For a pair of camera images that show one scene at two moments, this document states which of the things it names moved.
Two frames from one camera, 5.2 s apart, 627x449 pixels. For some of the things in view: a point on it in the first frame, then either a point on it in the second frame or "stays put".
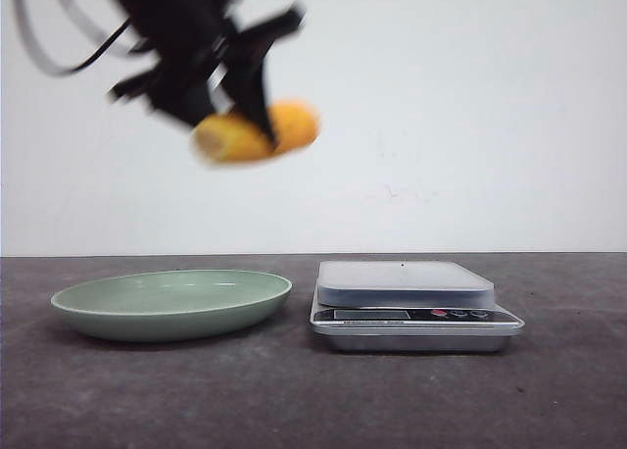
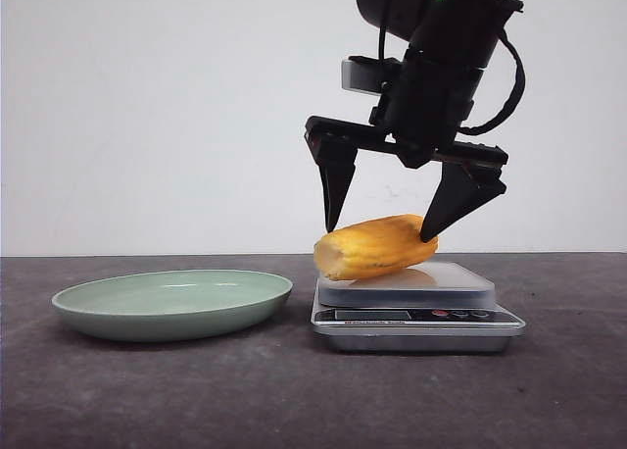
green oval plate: [171, 305] stays put
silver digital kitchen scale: [409, 307] stays put
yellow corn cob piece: [235, 139] -> [373, 248]
